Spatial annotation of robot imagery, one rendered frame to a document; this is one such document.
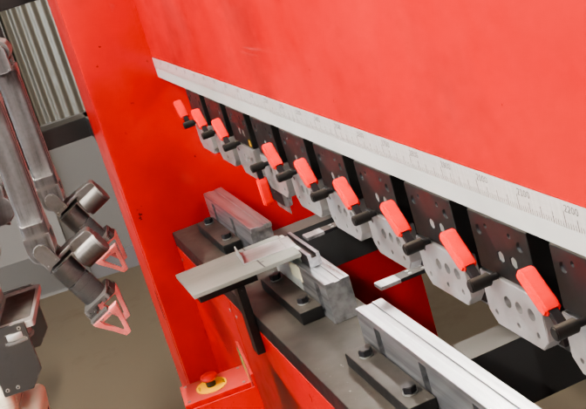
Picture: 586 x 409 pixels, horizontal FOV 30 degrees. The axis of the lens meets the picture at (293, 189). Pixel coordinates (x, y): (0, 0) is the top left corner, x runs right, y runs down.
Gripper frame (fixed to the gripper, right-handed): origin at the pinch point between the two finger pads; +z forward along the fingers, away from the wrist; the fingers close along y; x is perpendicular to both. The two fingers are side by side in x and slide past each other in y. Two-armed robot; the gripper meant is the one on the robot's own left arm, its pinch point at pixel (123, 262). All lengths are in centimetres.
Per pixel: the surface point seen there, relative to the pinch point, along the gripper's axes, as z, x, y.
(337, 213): 2, -51, -82
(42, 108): -17, 37, 312
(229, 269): 11.1, -22.6, -32.0
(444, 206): -4, -65, -130
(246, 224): 17.3, -28.3, 6.6
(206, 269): 8.7, -17.9, -27.4
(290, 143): -9, -54, -64
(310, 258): 20, -38, -40
